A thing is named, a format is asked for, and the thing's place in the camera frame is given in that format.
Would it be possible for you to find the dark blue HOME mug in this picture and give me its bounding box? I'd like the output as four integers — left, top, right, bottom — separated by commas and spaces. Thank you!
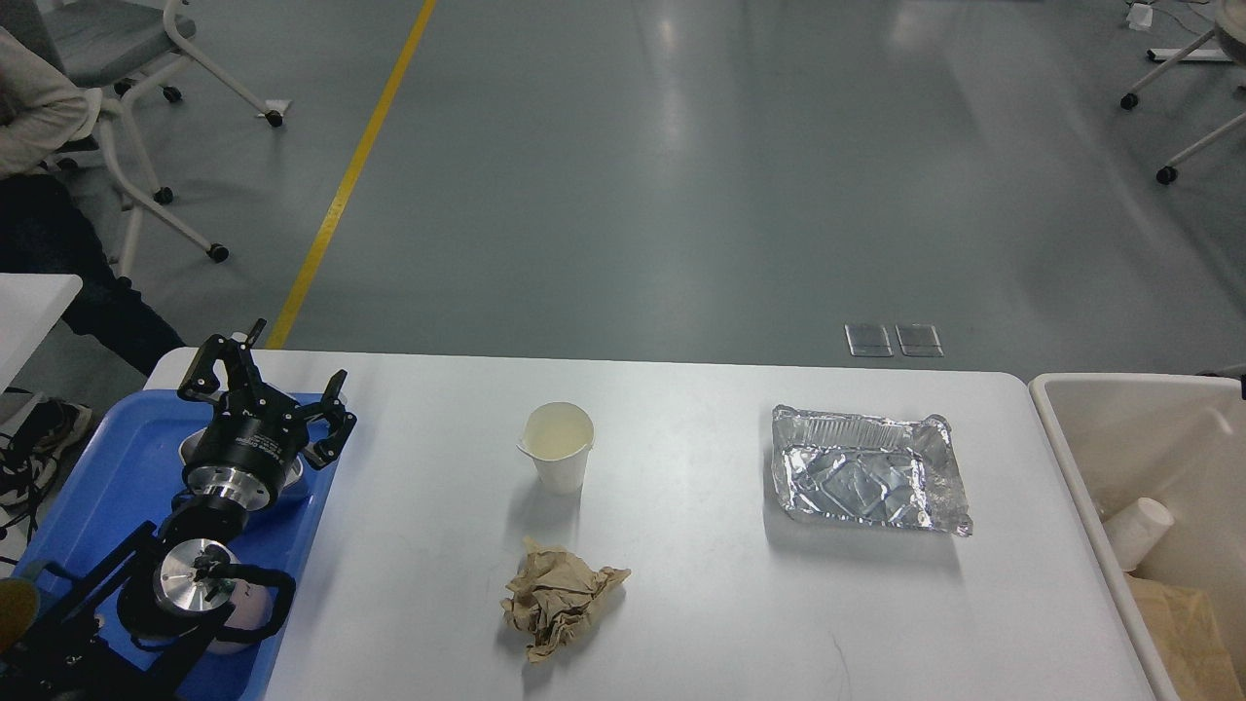
0, 576, 44, 652

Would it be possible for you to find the left floor socket plate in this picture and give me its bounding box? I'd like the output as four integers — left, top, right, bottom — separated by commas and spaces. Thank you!
844, 322, 895, 359

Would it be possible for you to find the brown paper in bin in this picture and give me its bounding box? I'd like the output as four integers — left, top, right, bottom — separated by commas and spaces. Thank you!
1124, 573, 1244, 700

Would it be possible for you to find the stainless steel rectangular container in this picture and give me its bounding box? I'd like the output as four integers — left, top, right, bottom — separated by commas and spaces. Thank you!
178, 427, 312, 506

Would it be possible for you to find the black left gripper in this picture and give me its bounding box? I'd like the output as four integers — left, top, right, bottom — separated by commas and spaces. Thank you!
174, 318, 358, 509

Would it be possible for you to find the pink ceramic mug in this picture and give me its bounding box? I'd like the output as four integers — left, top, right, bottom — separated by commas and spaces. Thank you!
206, 580, 272, 655

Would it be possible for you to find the blue plastic tray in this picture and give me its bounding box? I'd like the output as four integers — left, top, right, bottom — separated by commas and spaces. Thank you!
19, 388, 338, 700

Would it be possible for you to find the crumpled brown paper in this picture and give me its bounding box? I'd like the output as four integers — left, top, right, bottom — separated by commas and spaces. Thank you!
498, 535, 632, 665

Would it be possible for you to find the seated person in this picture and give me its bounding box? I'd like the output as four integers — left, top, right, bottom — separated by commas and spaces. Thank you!
1, 31, 184, 377

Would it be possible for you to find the white plastic bin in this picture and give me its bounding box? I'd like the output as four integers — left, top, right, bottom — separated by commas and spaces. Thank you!
1029, 374, 1245, 700

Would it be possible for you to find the aluminium foil tray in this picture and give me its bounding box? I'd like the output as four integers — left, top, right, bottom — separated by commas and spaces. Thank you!
769, 405, 974, 537

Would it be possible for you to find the grey office chair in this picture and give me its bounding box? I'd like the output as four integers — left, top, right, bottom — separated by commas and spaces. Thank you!
2, 1, 289, 279

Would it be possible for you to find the small white side table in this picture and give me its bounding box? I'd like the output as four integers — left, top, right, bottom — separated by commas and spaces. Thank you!
1, 274, 82, 387

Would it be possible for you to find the floor socket plate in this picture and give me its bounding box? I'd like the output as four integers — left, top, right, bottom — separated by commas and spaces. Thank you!
895, 322, 946, 356
844, 322, 895, 359

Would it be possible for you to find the white chair legs right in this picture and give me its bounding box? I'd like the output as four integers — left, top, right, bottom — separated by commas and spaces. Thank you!
1119, 0, 1246, 186

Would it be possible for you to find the right floor socket plate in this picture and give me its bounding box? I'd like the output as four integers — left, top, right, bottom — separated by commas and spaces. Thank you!
895, 322, 946, 356

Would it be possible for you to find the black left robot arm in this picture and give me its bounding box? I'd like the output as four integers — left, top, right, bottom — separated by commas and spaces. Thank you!
2, 322, 356, 700

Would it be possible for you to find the white paper cup in bin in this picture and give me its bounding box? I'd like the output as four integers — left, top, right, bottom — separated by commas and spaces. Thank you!
1103, 497, 1175, 572

